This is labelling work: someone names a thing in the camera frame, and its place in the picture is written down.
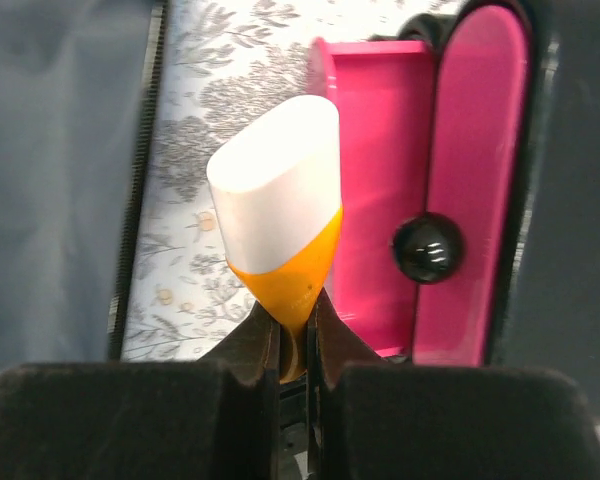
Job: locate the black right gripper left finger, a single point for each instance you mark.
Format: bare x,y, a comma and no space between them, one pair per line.
213,418

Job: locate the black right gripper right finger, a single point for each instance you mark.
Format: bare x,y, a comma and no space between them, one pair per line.
369,418

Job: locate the black storage box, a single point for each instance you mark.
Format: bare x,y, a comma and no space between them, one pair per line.
546,305

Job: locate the floral fern table mat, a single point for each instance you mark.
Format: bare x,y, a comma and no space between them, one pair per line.
226,63

